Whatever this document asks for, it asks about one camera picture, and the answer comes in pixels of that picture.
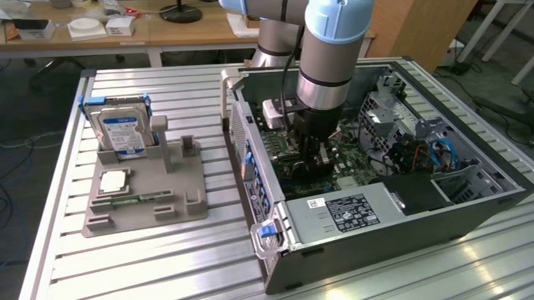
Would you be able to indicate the silver CPU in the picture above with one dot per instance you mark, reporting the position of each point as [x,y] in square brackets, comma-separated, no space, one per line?
[116,181]

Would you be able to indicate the green RAM stick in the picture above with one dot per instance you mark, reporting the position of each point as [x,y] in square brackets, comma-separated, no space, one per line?
[288,159]
[142,198]

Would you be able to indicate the black open PC case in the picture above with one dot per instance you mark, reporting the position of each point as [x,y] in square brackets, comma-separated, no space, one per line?
[376,250]

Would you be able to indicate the white paper sheet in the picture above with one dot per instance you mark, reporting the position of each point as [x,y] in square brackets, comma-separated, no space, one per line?
[240,29]

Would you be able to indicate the wooden cabinet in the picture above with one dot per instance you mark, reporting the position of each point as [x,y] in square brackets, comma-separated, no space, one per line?
[417,31]

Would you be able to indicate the black round lamp base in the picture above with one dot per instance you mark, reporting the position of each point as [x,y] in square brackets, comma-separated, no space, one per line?
[182,15]

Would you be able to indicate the brown cardboard box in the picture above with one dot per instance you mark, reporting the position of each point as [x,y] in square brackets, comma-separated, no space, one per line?
[253,22]

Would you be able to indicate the blue case release latch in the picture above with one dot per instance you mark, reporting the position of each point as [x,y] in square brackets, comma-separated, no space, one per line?
[268,232]

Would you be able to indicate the wooden desk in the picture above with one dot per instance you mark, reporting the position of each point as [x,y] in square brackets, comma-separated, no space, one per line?
[188,34]

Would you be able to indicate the small black switch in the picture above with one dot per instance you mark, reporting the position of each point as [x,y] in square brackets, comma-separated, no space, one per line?
[249,119]

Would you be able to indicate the silver finned chipset heatsink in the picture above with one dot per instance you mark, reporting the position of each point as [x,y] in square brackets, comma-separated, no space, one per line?
[347,183]

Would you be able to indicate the green motherboard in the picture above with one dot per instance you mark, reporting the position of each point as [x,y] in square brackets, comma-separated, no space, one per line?
[355,156]

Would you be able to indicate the flat black device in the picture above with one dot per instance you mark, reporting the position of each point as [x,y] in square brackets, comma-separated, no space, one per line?
[31,24]

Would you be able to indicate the white labelled box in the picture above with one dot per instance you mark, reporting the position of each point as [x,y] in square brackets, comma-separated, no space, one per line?
[121,26]

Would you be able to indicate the white table frame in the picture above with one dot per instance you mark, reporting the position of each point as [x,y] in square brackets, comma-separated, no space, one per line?
[479,31]

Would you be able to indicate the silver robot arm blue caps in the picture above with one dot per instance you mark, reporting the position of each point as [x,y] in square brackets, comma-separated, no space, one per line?
[325,62]

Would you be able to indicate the grey power supply unit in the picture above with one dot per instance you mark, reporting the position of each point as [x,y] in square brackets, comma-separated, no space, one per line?
[309,225]

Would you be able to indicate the grey parts rack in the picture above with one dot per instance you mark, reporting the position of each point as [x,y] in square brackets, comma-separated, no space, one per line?
[138,217]

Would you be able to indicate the black expansion slot blue latch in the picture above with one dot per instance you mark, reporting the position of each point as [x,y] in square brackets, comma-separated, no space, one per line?
[310,187]

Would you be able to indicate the black stand foot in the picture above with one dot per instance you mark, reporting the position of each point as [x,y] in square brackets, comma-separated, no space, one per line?
[509,109]

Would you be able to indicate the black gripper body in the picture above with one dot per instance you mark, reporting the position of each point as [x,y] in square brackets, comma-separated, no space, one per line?
[317,125]

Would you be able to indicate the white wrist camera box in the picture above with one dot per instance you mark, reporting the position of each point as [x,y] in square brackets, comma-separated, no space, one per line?
[276,115]

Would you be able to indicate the white round moulded part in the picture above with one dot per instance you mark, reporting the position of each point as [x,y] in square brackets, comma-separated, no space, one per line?
[88,29]

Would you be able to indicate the hard disk drive blue label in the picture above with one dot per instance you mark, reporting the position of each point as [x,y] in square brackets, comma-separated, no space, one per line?
[96,100]

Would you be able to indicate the silver perforated drive cage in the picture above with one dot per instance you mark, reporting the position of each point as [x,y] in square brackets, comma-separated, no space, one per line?
[384,125]

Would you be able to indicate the silver metal disk bay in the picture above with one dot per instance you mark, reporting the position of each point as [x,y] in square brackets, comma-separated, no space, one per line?
[468,181]

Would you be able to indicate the blue expansion card retainer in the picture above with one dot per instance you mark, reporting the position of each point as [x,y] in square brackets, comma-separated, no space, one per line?
[250,156]

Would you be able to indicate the plain white box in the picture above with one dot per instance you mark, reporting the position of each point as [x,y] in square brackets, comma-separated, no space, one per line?
[38,34]

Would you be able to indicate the black chair base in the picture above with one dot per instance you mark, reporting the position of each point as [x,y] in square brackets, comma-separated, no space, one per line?
[42,75]

